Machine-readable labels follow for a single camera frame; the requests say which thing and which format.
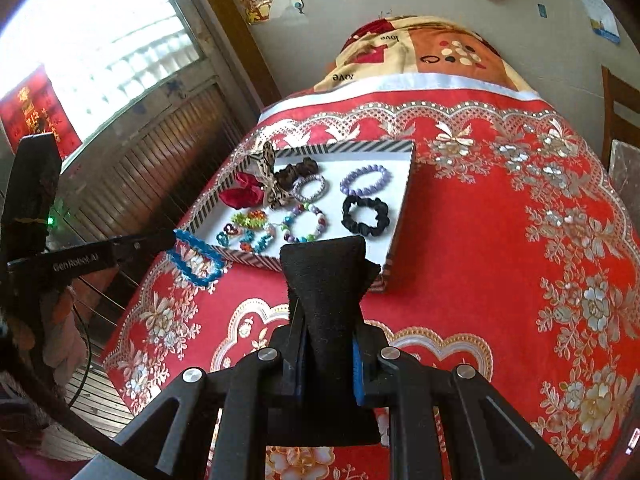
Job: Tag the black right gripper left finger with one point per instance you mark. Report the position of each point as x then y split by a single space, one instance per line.
290 340

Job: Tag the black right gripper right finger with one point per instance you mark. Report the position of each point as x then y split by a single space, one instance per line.
373 384

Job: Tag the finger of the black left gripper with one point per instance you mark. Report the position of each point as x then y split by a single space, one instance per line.
131 247

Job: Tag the black velvet pouch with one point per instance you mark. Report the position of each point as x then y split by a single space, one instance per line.
328 279

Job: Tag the red satin scrunchie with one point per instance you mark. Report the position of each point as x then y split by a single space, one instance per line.
247 193

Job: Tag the leopard print bow scrunchie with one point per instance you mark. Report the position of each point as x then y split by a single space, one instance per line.
274 195

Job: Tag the black scrunchie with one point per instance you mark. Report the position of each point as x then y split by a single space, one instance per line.
365 216

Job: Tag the brown scrunchie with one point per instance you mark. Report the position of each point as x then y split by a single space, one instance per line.
287 176

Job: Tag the red paper banner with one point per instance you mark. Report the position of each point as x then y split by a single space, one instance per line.
32 107

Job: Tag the white tray striped rim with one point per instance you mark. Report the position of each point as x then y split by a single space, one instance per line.
336 162

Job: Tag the red floral bedspread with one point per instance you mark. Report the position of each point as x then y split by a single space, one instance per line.
514 254

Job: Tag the glass block window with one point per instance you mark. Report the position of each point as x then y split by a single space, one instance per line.
100 55

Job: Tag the orange heart pattern blanket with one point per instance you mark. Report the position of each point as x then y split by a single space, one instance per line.
419 44

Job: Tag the wooden chair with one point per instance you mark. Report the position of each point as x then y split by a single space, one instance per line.
617 91

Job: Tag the gold red wall decoration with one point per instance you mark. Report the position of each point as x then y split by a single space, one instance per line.
256 11

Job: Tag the white wall hook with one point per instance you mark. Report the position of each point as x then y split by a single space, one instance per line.
298 5

